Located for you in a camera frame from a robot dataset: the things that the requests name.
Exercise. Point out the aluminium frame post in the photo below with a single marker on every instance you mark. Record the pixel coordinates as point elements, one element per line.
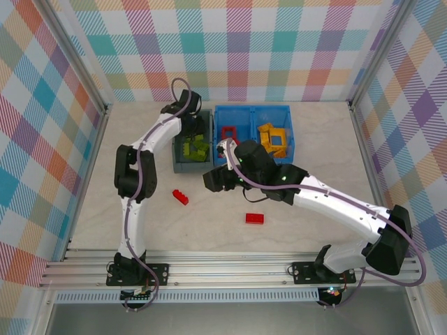
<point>75,59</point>
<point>382,52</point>

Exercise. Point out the grey metal panel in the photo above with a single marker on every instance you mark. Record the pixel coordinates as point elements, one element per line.
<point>227,321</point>

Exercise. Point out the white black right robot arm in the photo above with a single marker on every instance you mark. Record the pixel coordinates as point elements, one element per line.
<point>342,209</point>

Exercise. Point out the grey plastic bin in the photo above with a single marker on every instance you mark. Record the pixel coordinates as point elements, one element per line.
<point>185,165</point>

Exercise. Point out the long green lego brick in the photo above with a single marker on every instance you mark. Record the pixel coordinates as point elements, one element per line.
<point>197,143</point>
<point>200,156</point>
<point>186,149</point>

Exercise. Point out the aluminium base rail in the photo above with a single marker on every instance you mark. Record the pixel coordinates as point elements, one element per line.
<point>227,268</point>

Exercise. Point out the small circuit board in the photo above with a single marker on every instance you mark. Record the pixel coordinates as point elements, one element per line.
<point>331,292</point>
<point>134,296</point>

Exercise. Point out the aluminium side rail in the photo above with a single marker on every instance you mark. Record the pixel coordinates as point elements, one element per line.
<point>370,157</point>
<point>86,174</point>

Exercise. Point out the flat red lego brick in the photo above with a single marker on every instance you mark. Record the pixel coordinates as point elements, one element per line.
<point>254,218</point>

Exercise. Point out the yellow frame lego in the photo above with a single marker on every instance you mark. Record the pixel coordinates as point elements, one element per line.
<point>269,139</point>

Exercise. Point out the tall red lego brick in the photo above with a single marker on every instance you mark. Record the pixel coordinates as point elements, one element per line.
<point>180,197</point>

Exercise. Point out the small green lego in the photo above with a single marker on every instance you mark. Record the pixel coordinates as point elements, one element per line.
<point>189,157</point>

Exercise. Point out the small yellow lego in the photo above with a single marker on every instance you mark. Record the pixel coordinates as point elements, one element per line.
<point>276,153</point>

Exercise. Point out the red frame lego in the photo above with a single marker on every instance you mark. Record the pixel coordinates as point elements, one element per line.
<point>224,134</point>

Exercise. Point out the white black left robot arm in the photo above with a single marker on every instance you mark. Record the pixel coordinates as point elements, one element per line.
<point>132,227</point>

